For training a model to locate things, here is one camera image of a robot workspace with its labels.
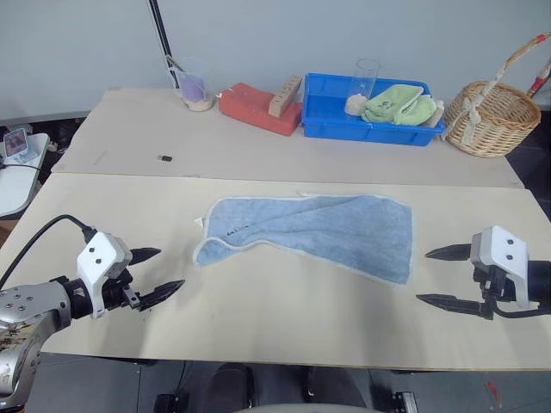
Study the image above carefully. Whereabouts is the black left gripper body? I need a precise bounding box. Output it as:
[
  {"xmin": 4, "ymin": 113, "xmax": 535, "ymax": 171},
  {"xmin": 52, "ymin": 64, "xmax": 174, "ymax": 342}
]
[{"xmin": 100, "ymin": 266, "xmax": 142, "ymax": 312}]

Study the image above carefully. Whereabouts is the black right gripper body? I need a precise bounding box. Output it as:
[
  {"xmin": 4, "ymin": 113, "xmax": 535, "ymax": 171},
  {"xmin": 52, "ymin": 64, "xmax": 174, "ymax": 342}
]
[{"xmin": 472, "ymin": 262, "xmax": 518, "ymax": 320}]

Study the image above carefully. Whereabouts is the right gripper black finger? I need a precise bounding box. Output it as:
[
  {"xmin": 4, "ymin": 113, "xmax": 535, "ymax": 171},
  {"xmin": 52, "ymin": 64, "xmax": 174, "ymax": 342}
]
[
  {"xmin": 415, "ymin": 293, "xmax": 488, "ymax": 318},
  {"xmin": 424, "ymin": 243, "xmax": 473, "ymax": 262}
]

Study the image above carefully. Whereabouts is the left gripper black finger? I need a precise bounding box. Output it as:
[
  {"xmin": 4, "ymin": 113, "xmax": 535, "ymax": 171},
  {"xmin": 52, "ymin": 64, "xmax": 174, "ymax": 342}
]
[
  {"xmin": 137, "ymin": 279, "xmax": 187, "ymax": 312},
  {"xmin": 129, "ymin": 246, "xmax": 163, "ymax": 265}
]

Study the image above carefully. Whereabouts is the light blue towel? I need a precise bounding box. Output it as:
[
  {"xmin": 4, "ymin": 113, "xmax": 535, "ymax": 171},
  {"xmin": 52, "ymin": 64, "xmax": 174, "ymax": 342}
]
[{"xmin": 192, "ymin": 194, "xmax": 416, "ymax": 287}]

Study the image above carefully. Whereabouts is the green cloth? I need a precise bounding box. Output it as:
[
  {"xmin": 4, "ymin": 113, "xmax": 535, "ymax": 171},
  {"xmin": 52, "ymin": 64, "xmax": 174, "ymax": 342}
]
[{"xmin": 360, "ymin": 83, "xmax": 437, "ymax": 127}]

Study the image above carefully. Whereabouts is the dark rounded shape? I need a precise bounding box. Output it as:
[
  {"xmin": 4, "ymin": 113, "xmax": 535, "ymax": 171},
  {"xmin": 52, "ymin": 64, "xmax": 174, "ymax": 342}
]
[{"xmin": 201, "ymin": 361, "xmax": 256, "ymax": 409}]

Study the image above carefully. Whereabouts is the small white screen device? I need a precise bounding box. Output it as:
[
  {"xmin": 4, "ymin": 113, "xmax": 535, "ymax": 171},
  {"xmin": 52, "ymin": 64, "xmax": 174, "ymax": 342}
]
[{"xmin": 3, "ymin": 127, "xmax": 38, "ymax": 165}]

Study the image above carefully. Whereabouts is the clear cup with purple filling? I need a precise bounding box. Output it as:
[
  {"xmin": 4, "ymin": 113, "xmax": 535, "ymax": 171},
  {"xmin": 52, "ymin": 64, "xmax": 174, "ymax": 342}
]
[{"xmin": 171, "ymin": 56, "xmax": 217, "ymax": 113}]

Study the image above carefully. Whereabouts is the beige lump in glass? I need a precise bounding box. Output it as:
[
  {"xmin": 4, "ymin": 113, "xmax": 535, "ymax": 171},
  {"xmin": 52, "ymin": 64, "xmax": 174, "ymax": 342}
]
[{"xmin": 345, "ymin": 95, "xmax": 368, "ymax": 116}]

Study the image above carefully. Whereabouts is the red brick block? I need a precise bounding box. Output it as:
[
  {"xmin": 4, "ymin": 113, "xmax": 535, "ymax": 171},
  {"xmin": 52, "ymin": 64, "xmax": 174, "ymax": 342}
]
[{"xmin": 217, "ymin": 82, "xmax": 304, "ymax": 139}]

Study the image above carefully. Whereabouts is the blue plastic bin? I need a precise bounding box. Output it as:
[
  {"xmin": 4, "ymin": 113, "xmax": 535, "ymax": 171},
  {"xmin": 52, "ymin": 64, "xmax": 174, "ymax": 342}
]
[{"xmin": 301, "ymin": 72, "xmax": 447, "ymax": 148}]

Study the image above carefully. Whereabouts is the red and white stick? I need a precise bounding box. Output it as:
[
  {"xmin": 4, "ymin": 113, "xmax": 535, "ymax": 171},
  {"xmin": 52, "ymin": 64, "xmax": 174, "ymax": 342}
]
[{"xmin": 526, "ymin": 57, "xmax": 551, "ymax": 98}]

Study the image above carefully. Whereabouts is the clear tall glass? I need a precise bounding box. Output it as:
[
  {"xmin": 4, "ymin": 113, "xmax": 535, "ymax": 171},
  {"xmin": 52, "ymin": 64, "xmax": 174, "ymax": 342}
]
[{"xmin": 345, "ymin": 58, "xmax": 382, "ymax": 117}]

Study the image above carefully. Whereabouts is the wooden block with holes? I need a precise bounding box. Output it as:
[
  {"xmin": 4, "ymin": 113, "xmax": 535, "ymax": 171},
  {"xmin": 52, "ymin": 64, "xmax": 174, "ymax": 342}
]
[{"xmin": 268, "ymin": 74, "xmax": 303, "ymax": 119}]

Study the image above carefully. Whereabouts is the black slanted pole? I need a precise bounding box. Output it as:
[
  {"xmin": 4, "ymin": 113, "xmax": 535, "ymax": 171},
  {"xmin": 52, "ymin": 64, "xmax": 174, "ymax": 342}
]
[{"xmin": 146, "ymin": 0, "xmax": 179, "ymax": 89}]

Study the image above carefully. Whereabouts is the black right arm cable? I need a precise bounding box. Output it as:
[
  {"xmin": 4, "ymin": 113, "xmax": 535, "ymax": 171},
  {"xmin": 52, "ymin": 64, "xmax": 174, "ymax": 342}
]
[{"xmin": 493, "ymin": 299, "xmax": 551, "ymax": 320}]

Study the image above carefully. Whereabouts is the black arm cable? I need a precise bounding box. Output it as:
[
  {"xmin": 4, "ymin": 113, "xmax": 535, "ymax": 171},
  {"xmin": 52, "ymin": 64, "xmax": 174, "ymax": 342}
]
[
  {"xmin": 493, "ymin": 299, "xmax": 551, "ymax": 320},
  {"xmin": 0, "ymin": 213, "xmax": 96, "ymax": 290}
]

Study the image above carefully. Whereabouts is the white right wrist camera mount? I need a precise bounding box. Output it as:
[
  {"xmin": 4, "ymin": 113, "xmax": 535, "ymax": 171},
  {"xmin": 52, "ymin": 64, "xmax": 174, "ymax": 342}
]
[{"xmin": 468, "ymin": 225, "xmax": 530, "ymax": 310}]

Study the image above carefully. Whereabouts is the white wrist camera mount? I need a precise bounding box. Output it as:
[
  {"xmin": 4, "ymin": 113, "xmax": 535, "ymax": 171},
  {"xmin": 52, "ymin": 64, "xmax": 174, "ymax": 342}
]
[
  {"xmin": 76, "ymin": 231, "xmax": 134, "ymax": 321},
  {"xmin": 468, "ymin": 225, "xmax": 530, "ymax": 310}
]

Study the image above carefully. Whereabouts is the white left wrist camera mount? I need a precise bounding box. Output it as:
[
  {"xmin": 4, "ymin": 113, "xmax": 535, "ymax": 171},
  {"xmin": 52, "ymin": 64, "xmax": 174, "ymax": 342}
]
[{"xmin": 76, "ymin": 231, "xmax": 134, "ymax": 321}]

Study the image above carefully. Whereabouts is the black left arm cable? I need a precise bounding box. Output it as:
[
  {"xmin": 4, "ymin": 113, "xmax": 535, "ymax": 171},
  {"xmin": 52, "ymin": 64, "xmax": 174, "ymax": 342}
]
[{"xmin": 0, "ymin": 213, "xmax": 96, "ymax": 290}]

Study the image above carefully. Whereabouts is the woven wicker basket with handle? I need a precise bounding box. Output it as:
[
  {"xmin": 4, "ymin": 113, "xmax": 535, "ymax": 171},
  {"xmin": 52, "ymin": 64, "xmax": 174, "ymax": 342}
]
[{"xmin": 443, "ymin": 33, "xmax": 551, "ymax": 158}]

